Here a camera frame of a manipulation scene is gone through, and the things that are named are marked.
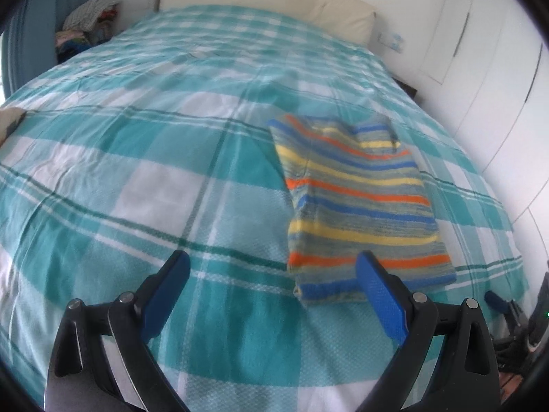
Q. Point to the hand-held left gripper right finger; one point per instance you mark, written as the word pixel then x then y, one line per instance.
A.
pixel 381 296

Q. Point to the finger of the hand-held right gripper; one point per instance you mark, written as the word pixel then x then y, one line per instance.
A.
pixel 494 298

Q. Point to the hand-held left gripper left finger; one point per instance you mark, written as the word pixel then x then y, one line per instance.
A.
pixel 165 294

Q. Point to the striped knit sweater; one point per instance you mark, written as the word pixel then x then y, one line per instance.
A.
pixel 364 206

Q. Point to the pile of clothes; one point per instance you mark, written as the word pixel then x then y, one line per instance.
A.
pixel 85 25

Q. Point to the teal checked bed blanket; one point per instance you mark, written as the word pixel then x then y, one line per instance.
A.
pixel 150 171

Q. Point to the beige cloth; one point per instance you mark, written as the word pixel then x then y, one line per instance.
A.
pixel 10 120

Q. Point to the white wardrobe doors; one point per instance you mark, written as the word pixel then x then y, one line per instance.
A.
pixel 484 51

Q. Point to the teal curtain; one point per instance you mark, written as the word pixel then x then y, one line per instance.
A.
pixel 30 30

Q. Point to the cream padded headboard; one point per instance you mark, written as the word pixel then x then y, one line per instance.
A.
pixel 266 2

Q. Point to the white wall socket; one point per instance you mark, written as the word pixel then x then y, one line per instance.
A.
pixel 391 41

